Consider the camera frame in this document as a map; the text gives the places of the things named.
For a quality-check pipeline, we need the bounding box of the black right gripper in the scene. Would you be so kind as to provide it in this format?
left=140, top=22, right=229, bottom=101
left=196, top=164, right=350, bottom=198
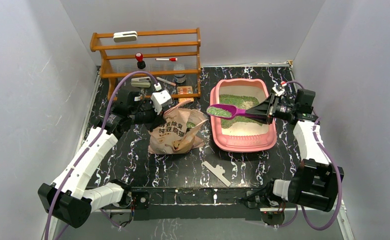
left=246, top=92, right=297, bottom=125

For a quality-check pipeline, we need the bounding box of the cat litter bag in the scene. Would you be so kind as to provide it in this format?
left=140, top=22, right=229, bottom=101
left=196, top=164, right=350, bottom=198
left=148, top=100, right=208, bottom=155

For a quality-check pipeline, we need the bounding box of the pink cat litter box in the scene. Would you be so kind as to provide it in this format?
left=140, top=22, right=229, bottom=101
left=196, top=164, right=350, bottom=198
left=210, top=78, right=277, bottom=153

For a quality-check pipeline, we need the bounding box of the purple litter scoop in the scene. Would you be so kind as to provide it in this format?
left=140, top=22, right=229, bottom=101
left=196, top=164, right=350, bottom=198
left=206, top=104, right=267, bottom=120

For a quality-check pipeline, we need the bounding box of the orange wooden shelf rack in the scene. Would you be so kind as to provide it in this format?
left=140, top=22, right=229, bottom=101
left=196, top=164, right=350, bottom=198
left=89, top=28, right=201, bottom=98

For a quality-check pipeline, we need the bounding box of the grey bag sealing clip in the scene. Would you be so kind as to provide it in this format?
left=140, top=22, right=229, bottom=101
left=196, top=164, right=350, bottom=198
left=202, top=160, right=231, bottom=187

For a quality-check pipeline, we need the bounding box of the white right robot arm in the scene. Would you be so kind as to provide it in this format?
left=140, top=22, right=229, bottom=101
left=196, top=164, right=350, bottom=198
left=241, top=89, right=344, bottom=212

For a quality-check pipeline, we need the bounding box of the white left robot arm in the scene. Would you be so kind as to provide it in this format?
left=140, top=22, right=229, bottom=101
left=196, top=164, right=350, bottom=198
left=38, top=90, right=172, bottom=228

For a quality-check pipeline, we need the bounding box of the orange snack packet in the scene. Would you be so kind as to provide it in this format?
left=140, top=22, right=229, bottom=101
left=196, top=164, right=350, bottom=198
left=177, top=86, right=194, bottom=103

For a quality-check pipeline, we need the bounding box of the grey stapler lower shelf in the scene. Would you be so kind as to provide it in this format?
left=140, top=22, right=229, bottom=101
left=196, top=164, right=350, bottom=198
left=130, top=76, right=151, bottom=88

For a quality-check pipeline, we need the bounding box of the white pen on shelf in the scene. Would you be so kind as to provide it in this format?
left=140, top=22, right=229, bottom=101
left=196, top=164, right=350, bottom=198
left=156, top=77, right=177, bottom=87

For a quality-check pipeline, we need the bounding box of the small glass jar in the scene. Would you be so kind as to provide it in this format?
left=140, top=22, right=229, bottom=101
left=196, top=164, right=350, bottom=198
left=173, top=64, right=186, bottom=84

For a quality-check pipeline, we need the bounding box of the red black stamp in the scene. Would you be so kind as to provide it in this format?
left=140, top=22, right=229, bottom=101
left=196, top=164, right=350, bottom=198
left=135, top=52, right=146, bottom=70

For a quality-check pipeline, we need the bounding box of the red white marker pen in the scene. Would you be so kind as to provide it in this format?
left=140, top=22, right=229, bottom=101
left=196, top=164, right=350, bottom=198
left=155, top=57, right=178, bottom=62

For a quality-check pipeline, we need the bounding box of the white stapler on top shelf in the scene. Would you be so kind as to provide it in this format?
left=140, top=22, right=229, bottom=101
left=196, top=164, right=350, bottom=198
left=113, top=30, right=138, bottom=43

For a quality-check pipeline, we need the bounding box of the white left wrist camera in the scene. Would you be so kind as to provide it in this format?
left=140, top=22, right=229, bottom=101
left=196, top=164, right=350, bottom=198
left=150, top=82, right=172, bottom=115

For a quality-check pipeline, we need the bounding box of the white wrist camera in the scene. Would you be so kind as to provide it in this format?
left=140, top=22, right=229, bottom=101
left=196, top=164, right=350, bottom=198
left=272, top=81, right=287, bottom=97
left=150, top=82, right=172, bottom=115

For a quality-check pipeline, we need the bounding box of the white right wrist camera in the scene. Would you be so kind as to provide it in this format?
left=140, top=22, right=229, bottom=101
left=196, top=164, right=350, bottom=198
left=272, top=81, right=287, bottom=97

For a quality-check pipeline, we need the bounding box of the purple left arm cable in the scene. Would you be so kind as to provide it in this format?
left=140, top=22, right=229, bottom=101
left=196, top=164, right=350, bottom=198
left=43, top=70, right=161, bottom=240

